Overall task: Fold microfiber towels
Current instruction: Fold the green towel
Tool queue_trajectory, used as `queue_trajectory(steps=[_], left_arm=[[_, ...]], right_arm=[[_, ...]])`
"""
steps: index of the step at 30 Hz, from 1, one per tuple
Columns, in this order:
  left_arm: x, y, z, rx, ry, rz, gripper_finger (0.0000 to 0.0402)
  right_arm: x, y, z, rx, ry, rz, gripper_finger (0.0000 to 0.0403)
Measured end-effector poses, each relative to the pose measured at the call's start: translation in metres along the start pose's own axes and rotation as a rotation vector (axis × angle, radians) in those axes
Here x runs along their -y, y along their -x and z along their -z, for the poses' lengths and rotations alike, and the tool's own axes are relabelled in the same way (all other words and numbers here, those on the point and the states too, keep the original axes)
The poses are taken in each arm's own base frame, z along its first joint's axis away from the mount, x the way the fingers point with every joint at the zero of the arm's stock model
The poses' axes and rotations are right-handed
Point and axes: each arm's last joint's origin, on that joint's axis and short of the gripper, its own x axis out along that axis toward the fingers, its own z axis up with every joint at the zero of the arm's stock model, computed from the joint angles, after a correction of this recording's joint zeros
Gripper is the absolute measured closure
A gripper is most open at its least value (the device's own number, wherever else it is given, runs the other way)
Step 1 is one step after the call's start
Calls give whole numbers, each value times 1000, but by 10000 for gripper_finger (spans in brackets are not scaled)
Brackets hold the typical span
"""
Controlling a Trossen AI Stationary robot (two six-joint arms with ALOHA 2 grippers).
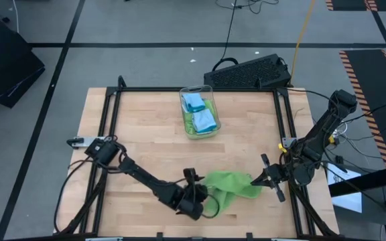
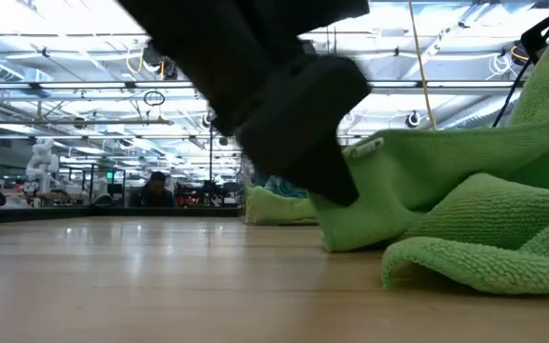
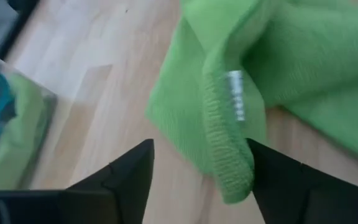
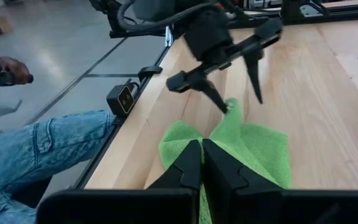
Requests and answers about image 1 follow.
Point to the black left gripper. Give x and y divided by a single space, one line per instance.
194 201

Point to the black perforated computer case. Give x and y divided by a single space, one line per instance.
246 72

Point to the light blue microfiber towel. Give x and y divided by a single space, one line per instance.
193 101
204 120

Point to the clear plastic bin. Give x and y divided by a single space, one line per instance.
218 130

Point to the black cabinet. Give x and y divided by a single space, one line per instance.
5 67

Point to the green microfiber towel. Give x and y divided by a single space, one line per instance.
230 182
188 124

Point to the black metal beam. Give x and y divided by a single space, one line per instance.
374 179

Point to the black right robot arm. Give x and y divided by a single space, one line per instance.
327 124

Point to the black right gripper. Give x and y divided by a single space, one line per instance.
278 174

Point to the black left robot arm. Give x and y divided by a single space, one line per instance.
146 180

